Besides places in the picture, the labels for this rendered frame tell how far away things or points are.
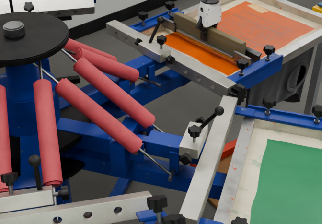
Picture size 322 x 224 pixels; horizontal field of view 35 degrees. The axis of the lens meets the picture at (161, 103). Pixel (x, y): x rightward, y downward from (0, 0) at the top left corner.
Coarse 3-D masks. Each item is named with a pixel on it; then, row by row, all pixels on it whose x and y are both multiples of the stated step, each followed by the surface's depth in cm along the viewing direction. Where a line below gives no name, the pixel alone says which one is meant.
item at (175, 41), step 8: (232, 8) 252; (240, 8) 252; (248, 8) 252; (264, 8) 252; (224, 16) 244; (264, 16) 244; (272, 16) 244; (168, 40) 224; (176, 40) 224; (184, 40) 224; (176, 48) 218; (184, 48) 218; (192, 48) 218; (200, 48) 218
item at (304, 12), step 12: (228, 0) 257; (264, 0) 256; (276, 0) 251; (192, 12) 241; (300, 12) 243; (312, 12) 240; (312, 36) 220; (288, 48) 211; (300, 48) 213; (288, 60) 210
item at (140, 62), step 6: (132, 60) 193; (138, 60) 193; (144, 60) 193; (150, 60) 193; (132, 66) 189; (138, 66) 189; (144, 66) 190; (156, 66) 195; (162, 66) 198; (144, 72) 192
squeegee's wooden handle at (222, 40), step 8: (176, 16) 222; (184, 16) 220; (176, 24) 224; (184, 24) 220; (192, 24) 217; (192, 32) 218; (208, 32) 211; (216, 32) 208; (224, 32) 208; (208, 40) 213; (216, 40) 210; (224, 40) 206; (232, 40) 203; (240, 40) 202; (224, 48) 208; (232, 48) 204; (240, 48) 201
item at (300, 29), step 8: (280, 16) 244; (280, 24) 237; (288, 24) 237; (296, 24) 237; (304, 24) 238; (296, 32) 231; (304, 32) 231; (280, 40) 225; (288, 40) 225; (192, 56) 213; (200, 56) 213; (208, 56) 213; (216, 56) 213; (208, 64) 207; (216, 64) 207; (224, 64) 207; (232, 64) 208; (224, 72) 202; (232, 72) 202
